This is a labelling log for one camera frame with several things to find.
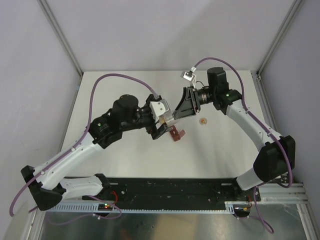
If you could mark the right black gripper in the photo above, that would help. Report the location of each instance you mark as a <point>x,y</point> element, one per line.
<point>186,107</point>

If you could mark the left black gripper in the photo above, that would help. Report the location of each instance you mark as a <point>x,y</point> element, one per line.
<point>154,132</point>

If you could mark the red weekly pill organizer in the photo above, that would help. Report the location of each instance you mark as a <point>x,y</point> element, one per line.
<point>175,134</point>

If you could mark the clear pill bottle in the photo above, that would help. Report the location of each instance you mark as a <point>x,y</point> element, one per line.
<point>168,119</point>

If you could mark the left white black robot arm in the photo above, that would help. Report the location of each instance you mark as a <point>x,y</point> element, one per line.
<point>49,184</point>

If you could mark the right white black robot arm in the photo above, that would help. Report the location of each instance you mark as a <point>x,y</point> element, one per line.
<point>276,153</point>

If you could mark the shiny metal front plate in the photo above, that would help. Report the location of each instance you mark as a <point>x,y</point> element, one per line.
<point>284,219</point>

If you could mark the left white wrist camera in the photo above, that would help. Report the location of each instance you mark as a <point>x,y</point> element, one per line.
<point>159,109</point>

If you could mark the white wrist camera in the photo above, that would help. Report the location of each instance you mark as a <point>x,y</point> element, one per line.
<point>159,109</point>
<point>190,77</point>

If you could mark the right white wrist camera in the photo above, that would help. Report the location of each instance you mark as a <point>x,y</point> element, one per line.
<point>190,77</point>

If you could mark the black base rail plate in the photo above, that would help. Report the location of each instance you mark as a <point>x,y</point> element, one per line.
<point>176,194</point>

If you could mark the right aluminium frame post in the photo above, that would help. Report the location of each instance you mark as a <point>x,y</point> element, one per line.
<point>280,35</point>

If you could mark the aluminium frame post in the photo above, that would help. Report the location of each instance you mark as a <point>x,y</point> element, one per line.
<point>49,15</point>
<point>280,35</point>

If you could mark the left aluminium frame post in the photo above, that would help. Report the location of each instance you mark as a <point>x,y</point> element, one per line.
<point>49,15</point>

